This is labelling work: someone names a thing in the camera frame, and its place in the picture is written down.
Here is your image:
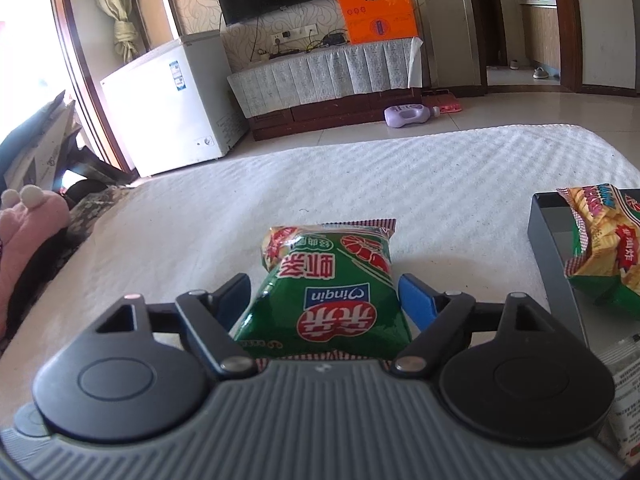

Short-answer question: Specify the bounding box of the dark grey tray box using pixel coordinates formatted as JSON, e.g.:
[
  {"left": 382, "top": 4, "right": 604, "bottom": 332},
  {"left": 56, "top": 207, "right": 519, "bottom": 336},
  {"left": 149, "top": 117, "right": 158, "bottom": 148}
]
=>
[{"left": 526, "top": 186, "right": 640, "bottom": 356}]

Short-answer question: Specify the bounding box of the purple detergent bottle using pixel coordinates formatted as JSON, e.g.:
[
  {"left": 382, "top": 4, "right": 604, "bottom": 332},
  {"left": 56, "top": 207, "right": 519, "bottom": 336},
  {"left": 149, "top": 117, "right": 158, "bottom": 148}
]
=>
[{"left": 384, "top": 104, "right": 440, "bottom": 129}]

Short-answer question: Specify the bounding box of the clear white printed snack packet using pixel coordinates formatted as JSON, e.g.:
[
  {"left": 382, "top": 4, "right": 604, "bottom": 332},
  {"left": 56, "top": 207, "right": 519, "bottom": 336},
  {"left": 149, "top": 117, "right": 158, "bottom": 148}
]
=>
[{"left": 599, "top": 334, "right": 640, "bottom": 466}]

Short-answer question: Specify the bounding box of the orange gift box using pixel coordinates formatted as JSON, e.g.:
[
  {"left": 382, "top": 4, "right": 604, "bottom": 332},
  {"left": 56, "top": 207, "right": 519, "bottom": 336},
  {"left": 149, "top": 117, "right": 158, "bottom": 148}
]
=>
[{"left": 337, "top": 0, "right": 419, "bottom": 44}]

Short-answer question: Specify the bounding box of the white lace cabinet cloth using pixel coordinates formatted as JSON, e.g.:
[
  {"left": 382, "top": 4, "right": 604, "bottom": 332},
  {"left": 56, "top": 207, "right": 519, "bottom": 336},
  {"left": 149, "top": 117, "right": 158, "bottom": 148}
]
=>
[{"left": 228, "top": 37, "right": 423, "bottom": 118}]

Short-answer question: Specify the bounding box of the small green shrimp chips bag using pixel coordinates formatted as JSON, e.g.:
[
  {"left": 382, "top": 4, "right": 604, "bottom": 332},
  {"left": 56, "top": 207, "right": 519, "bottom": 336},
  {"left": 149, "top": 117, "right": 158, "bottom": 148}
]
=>
[{"left": 234, "top": 219, "right": 411, "bottom": 360}]

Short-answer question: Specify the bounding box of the dark red TV cabinet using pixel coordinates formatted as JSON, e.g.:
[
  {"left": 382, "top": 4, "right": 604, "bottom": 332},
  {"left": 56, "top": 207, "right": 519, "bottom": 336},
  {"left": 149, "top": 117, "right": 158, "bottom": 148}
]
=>
[{"left": 248, "top": 88, "right": 422, "bottom": 141}]

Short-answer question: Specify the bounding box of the white chest freezer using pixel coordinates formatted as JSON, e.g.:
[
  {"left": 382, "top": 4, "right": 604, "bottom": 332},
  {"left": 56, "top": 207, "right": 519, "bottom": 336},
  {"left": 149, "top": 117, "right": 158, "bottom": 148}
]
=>
[{"left": 101, "top": 30, "right": 248, "bottom": 177}]

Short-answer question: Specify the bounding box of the large shrimp chips bag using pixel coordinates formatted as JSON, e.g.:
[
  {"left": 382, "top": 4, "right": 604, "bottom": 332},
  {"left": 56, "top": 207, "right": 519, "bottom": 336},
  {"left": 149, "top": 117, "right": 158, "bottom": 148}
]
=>
[{"left": 558, "top": 183, "right": 640, "bottom": 316}]

